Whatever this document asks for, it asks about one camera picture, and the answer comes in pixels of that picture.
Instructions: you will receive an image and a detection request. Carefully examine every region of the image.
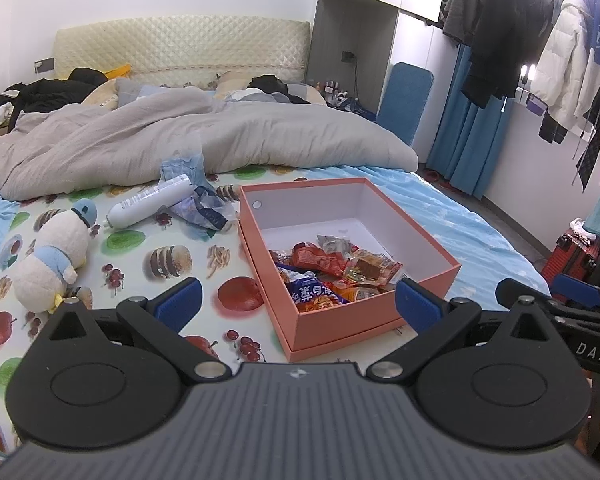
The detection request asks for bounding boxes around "red brown snack packet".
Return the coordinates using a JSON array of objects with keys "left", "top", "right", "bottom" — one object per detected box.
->
[{"left": 291, "top": 241, "right": 351, "bottom": 278}]

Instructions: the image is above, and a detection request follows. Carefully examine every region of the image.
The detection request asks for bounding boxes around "red suitcase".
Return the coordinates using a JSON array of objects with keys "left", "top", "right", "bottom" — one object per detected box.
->
[{"left": 542, "top": 232, "right": 600, "bottom": 291}]

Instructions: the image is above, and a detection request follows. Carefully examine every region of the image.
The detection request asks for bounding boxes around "light blue bed sheet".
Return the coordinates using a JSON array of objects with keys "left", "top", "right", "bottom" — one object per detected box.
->
[{"left": 0, "top": 164, "right": 551, "bottom": 301}]

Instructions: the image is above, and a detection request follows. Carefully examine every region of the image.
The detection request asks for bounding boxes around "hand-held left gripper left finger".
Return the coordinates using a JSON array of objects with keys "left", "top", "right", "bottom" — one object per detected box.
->
[{"left": 42, "top": 276, "right": 232, "bottom": 381}]

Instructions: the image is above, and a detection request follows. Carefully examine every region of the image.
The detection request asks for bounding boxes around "cream quilted headboard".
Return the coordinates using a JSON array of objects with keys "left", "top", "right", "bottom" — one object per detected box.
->
[{"left": 54, "top": 16, "right": 312, "bottom": 88}]

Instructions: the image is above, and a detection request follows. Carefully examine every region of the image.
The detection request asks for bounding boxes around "pillow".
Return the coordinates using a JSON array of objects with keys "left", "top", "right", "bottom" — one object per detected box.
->
[{"left": 214, "top": 71, "right": 327, "bottom": 107}]

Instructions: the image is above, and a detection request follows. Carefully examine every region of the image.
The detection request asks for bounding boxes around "grey wardrobe cabinet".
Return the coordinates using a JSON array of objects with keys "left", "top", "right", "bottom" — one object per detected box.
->
[{"left": 307, "top": 0, "right": 451, "bottom": 111}]

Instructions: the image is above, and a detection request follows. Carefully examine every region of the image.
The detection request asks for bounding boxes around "crumpled lavender plastic wrapper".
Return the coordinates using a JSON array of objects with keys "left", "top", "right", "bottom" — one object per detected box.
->
[{"left": 172, "top": 186, "right": 238, "bottom": 233}]

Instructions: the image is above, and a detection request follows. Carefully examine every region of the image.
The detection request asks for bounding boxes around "blue curtain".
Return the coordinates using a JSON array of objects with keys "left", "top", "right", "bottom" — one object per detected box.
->
[{"left": 427, "top": 45, "right": 516, "bottom": 201}]

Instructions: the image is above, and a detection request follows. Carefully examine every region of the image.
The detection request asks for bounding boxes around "blue snack packet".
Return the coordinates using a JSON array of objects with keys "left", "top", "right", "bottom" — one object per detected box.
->
[{"left": 280, "top": 270, "right": 351, "bottom": 315}]

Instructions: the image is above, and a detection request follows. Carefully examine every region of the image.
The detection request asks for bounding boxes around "hanging grey striped garment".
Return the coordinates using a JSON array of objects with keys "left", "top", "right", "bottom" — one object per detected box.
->
[{"left": 442, "top": 0, "right": 491, "bottom": 43}]

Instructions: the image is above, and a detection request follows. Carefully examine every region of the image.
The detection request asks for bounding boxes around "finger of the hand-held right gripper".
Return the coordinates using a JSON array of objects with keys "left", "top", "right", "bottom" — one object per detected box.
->
[
  {"left": 552, "top": 274, "right": 600, "bottom": 313},
  {"left": 495, "top": 277, "right": 600, "bottom": 323}
]

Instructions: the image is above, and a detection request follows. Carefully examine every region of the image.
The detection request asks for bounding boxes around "black clothing on pillow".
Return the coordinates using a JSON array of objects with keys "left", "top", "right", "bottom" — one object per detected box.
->
[{"left": 247, "top": 75, "right": 311, "bottom": 106}]

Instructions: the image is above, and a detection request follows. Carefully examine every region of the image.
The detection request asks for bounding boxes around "grey duvet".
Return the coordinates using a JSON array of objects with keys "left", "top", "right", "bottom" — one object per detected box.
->
[{"left": 0, "top": 77, "right": 420, "bottom": 200}]

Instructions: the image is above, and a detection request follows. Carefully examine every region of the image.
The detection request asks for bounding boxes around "clear packet of brown strips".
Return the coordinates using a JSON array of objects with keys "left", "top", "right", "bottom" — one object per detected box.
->
[{"left": 344, "top": 249, "right": 403, "bottom": 286}]

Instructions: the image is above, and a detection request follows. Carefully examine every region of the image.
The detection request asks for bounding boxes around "white tube bottle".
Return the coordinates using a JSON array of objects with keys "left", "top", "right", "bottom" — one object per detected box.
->
[{"left": 105, "top": 174, "right": 192, "bottom": 229}]

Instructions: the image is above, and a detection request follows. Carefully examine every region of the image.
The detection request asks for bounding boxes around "plush penguin toy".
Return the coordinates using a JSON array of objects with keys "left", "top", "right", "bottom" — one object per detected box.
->
[{"left": 11, "top": 199, "right": 98, "bottom": 313}]

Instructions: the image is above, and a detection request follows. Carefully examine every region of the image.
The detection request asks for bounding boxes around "grey clear snack packet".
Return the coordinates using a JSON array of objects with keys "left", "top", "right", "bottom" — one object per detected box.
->
[{"left": 317, "top": 234, "right": 358, "bottom": 257}]

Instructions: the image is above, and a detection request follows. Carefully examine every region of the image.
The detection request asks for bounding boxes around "pile of dark clothes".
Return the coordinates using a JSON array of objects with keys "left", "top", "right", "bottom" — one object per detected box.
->
[{"left": 0, "top": 67, "right": 111, "bottom": 131}]

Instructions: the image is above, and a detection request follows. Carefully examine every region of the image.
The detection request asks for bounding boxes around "hanging black jacket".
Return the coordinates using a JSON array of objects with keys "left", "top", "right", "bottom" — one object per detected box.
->
[{"left": 460, "top": 0, "right": 556, "bottom": 108}]

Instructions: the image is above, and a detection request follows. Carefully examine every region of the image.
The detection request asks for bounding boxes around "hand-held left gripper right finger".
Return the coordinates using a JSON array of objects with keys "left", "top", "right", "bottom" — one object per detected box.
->
[{"left": 365, "top": 278, "right": 556, "bottom": 381}]

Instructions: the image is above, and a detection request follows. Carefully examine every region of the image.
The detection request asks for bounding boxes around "hanging white puffer jacket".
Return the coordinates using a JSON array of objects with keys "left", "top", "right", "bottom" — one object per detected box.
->
[{"left": 530, "top": 0, "right": 600, "bottom": 131}]

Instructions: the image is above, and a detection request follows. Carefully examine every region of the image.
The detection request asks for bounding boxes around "crumpled blue plastic bag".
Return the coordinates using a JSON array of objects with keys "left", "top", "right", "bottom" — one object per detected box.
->
[{"left": 160, "top": 152, "right": 206, "bottom": 196}]

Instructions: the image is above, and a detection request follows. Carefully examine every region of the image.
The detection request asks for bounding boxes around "blue chair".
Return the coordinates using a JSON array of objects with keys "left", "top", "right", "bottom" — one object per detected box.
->
[{"left": 375, "top": 62, "right": 435, "bottom": 146}]

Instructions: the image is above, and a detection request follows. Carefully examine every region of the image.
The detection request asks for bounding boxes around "pink cardboard box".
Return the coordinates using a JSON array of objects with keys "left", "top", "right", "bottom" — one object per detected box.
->
[{"left": 237, "top": 177, "right": 462, "bottom": 363}]

